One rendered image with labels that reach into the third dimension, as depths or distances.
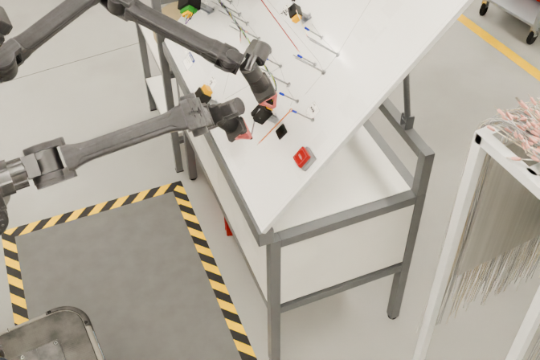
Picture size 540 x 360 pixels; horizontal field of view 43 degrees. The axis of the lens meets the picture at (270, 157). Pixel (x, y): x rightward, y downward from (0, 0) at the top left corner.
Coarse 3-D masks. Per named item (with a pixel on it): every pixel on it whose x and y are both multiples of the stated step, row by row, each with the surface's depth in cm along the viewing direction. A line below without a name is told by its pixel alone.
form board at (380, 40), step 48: (240, 0) 265; (288, 0) 243; (336, 0) 225; (384, 0) 209; (432, 0) 196; (240, 48) 256; (288, 48) 236; (336, 48) 219; (384, 48) 204; (240, 96) 248; (336, 96) 213; (384, 96) 200; (240, 144) 240; (288, 144) 222; (336, 144) 207; (288, 192) 216
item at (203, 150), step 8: (192, 136) 315; (200, 136) 295; (200, 144) 300; (200, 152) 306; (208, 152) 287; (208, 160) 292; (208, 168) 297; (216, 168) 280; (208, 176) 303; (216, 176) 285; (216, 184) 290; (216, 192) 295
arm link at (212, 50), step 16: (128, 0) 201; (128, 16) 206; (144, 16) 204; (160, 16) 206; (160, 32) 206; (176, 32) 205; (192, 32) 207; (192, 48) 207; (208, 48) 206; (224, 48) 207; (224, 64) 208
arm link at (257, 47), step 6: (252, 42) 212; (258, 42) 212; (264, 42) 211; (246, 48) 211; (252, 48) 211; (258, 48) 210; (264, 48) 211; (270, 48) 212; (228, 54) 206; (234, 54) 206; (240, 54) 207; (246, 54) 211; (258, 54) 210; (264, 54) 211; (234, 60) 206; (240, 60) 206; (264, 60) 211; (234, 72) 213
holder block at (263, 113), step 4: (256, 108) 225; (260, 108) 223; (264, 108) 223; (252, 112) 226; (260, 112) 223; (264, 112) 223; (268, 112) 224; (252, 116) 226; (256, 116) 224; (260, 116) 223; (264, 116) 224; (268, 116) 225; (256, 120) 224; (260, 120) 225; (264, 120) 225; (260, 124) 226
